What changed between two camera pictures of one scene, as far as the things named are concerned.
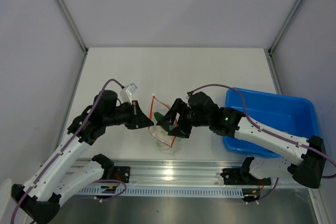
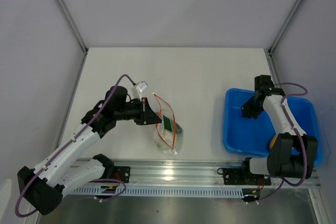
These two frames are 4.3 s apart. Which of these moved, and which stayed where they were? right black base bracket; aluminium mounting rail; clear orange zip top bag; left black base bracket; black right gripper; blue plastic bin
Moved: black right gripper; clear orange zip top bag
Stayed: left black base bracket; aluminium mounting rail; blue plastic bin; right black base bracket
